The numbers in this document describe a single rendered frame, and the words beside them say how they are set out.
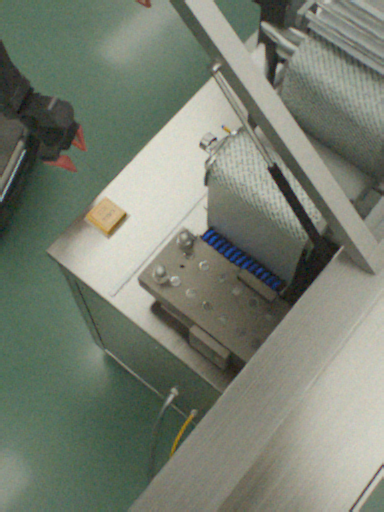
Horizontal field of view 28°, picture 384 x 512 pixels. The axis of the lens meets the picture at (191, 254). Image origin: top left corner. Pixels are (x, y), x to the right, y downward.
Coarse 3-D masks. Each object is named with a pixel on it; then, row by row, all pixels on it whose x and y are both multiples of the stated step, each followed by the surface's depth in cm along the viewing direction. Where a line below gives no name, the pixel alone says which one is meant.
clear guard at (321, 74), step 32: (224, 0) 87; (256, 0) 89; (288, 0) 92; (320, 0) 94; (352, 0) 97; (256, 32) 90; (288, 32) 92; (320, 32) 95; (352, 32) 97; (288, 64) 93; (320, 64) 95; (352, 64) 98; (288, 96) 94; (320, 96) 96; (352, 96) 99; (320, 128) 97; (352, 128) 99; (352, 160) 100; (352, 192) 101
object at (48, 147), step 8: (48, 128) 167; (56, 128) 169; (64, 128) 172; (40, 136) 168; (48, 136) 169; (56, 136) 170; (64, 136) 171; (40, 144) 174; (48, 144) 171; (56, 144) 171; (40, 152) 172; (48, 152) 171; (56, 152) 169
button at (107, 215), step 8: (104, 200) 189; (96, 208) 188; (104, 208) 188; (112, 208) 188; (120, 208) 188; (88, 216) 188; (96, 216) 188; (104, 216) 188; (112, 216) 187; (120, 216) 188; (96, 224) 187; (104, 224) 187; (112, 224) 187; (104, 232) 188
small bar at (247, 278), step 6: (246, 270) 169; (240, 276) 169; (246, 276) 169; (252, 276) 169; (246, 282) 168; (252, 282) 168; (258, 282) 168; (252, 288) 168; (258, 288) 168; (264, 288) 167; (270, 288) 167; (264, 294) 167; (270, 294) 167; (276, 294) 167; (270, 300) 167
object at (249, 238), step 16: (208, 192) 160; (208, 208) 167; (224, 208) 161; (208, 224) 175; (224, 224) 168; (240, 224) 162; (240, 240) 169; (256, 240) 163; (272, 240) 157; (256, 256) 170; (272, 256) 163; (288, 256) 157; (272, 272) 171; (288, 272) 164
